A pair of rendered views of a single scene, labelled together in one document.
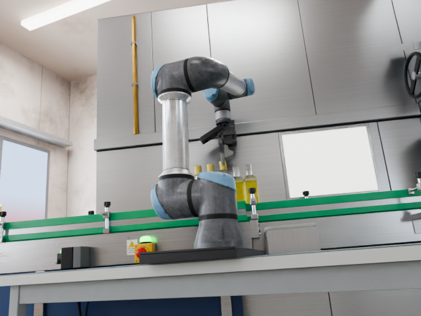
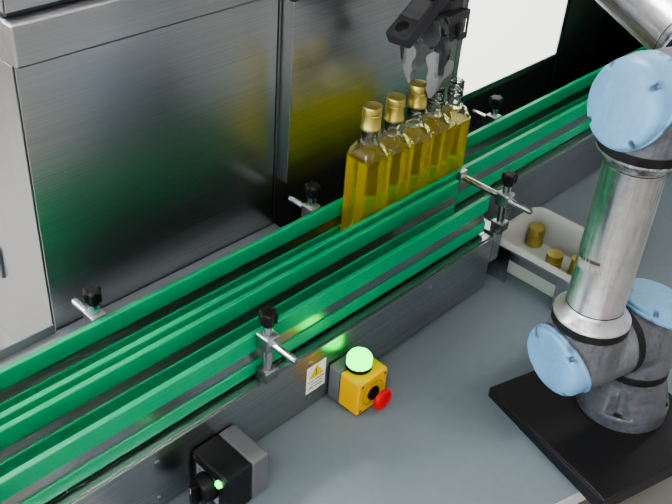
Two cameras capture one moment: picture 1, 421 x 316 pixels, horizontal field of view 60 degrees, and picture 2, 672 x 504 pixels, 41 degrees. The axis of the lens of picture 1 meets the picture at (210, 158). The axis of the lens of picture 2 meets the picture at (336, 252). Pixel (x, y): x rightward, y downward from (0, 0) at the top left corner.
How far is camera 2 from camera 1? 1.82 m
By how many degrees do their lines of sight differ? 72
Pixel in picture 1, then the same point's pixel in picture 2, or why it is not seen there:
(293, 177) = (467, 56)
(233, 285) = not seen: hidden behind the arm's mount
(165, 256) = (641, 486)
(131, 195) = (143, 183)
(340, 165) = (531, 14)
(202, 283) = not seen: hidden behind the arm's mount
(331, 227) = (541, 179)
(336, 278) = not seen: outside the picture
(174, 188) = (620, 355)
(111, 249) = (277, 401)
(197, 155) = (320, 36)
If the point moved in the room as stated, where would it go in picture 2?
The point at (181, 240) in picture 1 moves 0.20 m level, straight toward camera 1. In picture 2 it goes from (397, 318) to (500, 366)
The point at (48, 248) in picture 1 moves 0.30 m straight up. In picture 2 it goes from (136, 483) to (119, 318)
